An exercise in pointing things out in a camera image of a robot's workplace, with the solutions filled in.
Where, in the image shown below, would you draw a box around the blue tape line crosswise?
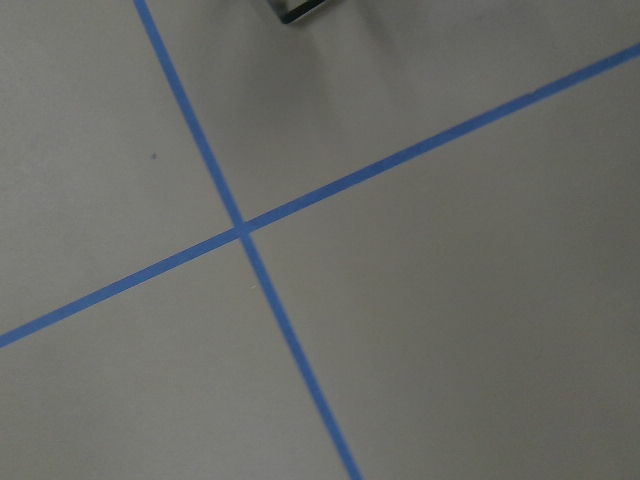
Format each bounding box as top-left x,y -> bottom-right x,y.
1,44 -> 639,347

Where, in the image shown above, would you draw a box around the black wire cup rack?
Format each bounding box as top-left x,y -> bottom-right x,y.
266,0 -> 343,25

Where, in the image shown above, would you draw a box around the blue tape line lengthwise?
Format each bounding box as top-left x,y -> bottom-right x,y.
134,1 -> 363,479

